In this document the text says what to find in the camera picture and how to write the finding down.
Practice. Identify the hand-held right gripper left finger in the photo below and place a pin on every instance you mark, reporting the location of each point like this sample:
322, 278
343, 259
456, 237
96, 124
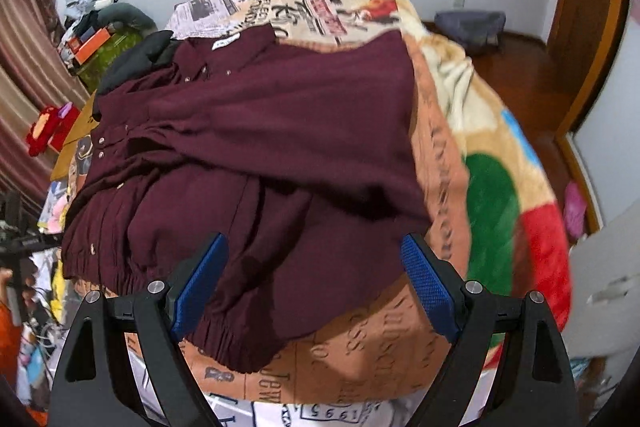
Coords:
197, 292

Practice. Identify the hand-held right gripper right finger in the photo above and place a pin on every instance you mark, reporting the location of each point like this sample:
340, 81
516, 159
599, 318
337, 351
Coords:
430, 292

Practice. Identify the maroon button shirt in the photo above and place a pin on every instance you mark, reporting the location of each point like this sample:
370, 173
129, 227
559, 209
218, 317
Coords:
280, 147

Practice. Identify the pile of clothes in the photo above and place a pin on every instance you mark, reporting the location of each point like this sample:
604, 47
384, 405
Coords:
105, 12

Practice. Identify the printed blanket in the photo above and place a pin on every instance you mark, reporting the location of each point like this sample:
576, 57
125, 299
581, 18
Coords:
480, 157

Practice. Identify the striped reddish curtain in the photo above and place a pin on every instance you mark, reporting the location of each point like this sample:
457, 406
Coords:
25, 72

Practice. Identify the pink slipper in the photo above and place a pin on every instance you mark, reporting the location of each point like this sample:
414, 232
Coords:
575, 209

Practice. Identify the white wardrobe sliding door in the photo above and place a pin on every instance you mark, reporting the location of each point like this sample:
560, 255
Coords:
610, 257

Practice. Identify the green cloth-covered stand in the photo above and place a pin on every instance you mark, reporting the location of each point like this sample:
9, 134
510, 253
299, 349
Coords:
112, 57

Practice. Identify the orange box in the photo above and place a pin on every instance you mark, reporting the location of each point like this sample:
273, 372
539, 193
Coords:
92, 44

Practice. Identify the black garment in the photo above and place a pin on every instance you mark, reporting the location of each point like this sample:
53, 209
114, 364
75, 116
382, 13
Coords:
135, 59

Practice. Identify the grey backpack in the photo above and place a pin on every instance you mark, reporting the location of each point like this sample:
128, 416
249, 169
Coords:
470, 29

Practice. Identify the brown wooden door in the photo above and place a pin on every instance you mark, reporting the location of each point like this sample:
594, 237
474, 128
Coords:
585, 7

